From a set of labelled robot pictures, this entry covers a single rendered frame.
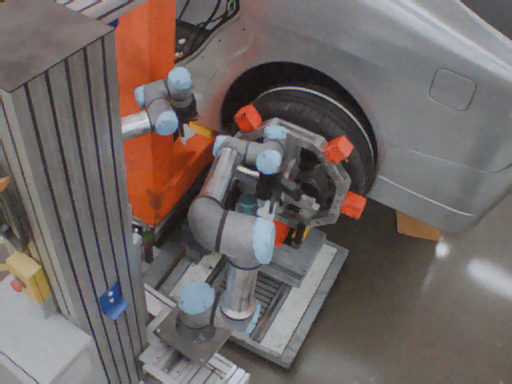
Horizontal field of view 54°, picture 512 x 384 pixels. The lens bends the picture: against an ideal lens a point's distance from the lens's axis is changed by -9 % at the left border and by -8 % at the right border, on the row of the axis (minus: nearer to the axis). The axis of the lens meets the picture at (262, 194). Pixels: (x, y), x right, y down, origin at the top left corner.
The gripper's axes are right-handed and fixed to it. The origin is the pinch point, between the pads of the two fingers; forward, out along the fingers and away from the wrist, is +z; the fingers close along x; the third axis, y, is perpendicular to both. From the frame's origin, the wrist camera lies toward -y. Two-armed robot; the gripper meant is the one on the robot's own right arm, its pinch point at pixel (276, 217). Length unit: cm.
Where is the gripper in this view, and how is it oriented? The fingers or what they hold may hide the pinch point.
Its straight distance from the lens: 199.0
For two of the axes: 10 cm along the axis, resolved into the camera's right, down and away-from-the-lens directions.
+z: -0.3, 8.5, 5.3
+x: -3.3, 4.9, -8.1
